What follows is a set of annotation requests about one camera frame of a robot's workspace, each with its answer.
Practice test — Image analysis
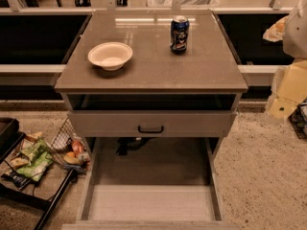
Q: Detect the grey drawer cabinet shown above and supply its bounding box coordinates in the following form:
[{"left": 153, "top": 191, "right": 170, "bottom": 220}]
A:
[{"left": 56, "top": 11, "right": 248, "bottom": 153}]

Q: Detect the wire basket with snacks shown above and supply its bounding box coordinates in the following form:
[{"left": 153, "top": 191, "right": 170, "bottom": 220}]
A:
[{"left": 51, "top": 119, "right": 90, "bottom": 174}]

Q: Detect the white paper bowl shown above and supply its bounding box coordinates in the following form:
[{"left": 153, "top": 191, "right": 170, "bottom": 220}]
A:
[{"left": 87, "top": 42, "right": 132, "bottom": 71}]

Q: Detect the black wire basket right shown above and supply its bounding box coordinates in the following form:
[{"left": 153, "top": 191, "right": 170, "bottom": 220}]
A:
[{"left": 289, "top": 99, "right": 307, "bottom": 139}]

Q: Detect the green chip bag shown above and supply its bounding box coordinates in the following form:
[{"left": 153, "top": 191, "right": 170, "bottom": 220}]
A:
[{"left": 17, "top": 139, "right": 53, "bottom": 182}]

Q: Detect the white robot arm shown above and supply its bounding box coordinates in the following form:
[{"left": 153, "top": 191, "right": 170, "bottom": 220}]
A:
[{"left": 263, "top": 0, "right": 307, "bottom": 120}]

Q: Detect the closed drawer with black handle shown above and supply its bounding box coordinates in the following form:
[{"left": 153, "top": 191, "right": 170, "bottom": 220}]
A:
[{"left": 68, "top": 110, "right": 236, "bottom": 137}]

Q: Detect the blue pepsi can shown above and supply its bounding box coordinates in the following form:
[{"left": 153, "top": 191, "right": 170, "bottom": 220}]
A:
[{"left": 170, "top": 15, "right": 190, "bottom": 55}]

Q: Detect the open grey middle drawer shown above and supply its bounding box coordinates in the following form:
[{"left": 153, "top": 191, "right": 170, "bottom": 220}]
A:
[{"left": 61, "top": 138, "right": 241, "bottom": 230}]

